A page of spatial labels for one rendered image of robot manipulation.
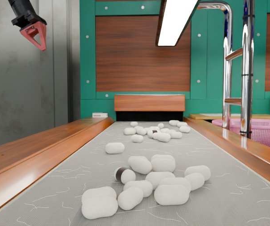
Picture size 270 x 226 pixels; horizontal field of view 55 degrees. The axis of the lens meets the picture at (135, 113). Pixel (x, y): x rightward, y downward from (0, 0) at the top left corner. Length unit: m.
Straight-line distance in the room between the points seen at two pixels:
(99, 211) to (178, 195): 0.08
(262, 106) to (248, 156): 0.83
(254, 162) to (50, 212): 0.29
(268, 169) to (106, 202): 0.23
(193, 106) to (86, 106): 0.48
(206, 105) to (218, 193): 0.89
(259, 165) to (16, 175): 0.32
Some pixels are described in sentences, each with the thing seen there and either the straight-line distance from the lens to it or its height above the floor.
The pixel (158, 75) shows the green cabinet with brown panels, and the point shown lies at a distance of 1.18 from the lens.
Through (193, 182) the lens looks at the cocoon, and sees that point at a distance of 0.32.
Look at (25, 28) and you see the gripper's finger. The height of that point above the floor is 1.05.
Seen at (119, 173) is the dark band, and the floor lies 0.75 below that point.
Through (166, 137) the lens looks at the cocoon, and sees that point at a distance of 0.64.
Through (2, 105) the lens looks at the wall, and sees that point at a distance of 3.45.
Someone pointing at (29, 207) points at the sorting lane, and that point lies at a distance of 0.30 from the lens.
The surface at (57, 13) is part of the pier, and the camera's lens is 3.06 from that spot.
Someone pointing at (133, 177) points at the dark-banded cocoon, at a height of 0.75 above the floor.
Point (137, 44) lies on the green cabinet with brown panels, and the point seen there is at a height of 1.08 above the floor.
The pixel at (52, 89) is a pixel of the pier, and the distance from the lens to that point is 2.96.
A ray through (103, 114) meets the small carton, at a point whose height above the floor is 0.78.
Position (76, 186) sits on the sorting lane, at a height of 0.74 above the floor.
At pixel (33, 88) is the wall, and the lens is 3.24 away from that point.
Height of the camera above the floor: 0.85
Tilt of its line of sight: 3 degrees down
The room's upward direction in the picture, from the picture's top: straight up
